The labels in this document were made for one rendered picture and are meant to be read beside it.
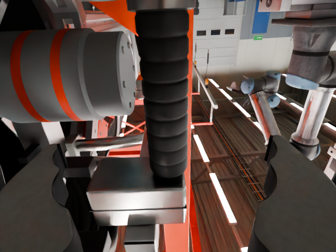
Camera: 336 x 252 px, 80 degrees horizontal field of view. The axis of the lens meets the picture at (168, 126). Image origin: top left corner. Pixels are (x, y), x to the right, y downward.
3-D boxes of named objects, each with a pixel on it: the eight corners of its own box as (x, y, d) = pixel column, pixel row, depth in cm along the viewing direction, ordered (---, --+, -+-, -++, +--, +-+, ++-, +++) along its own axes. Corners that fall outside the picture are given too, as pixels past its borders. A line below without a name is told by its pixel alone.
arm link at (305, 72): (313, 57, 69) (301, 95, 76) (340, 53, 73) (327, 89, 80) (284, 52, 79) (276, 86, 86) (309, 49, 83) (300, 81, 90)
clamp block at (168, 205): (83, 192, 18) (95, 230, 20) (187, 188, 18) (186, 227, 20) (99, 156, 22) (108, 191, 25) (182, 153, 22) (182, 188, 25)
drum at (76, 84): (-74, 37, 23) (-15, 141, 30) (113, 29, 23) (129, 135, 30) (9, 29, 35) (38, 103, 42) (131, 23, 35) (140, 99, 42)
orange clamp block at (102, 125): (71, 138, 57) (84, 144, 66) (98, 137, 57) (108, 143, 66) (73, 114, 59) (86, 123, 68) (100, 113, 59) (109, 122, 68)
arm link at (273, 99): (283, 93, 110) (279, 107, 114) (268, 87, 119) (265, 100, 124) (272, 95, 108) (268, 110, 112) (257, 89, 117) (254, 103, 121)
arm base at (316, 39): (357, 23, 65) (345, 55, 70) (321, 22, 78) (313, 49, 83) (313, 26, 64) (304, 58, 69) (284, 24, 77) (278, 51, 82)
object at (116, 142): (62, 141, 40) (76, 181, 45) (161, 138, 39) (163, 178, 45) (91, 105, 55) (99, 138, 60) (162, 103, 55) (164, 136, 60)
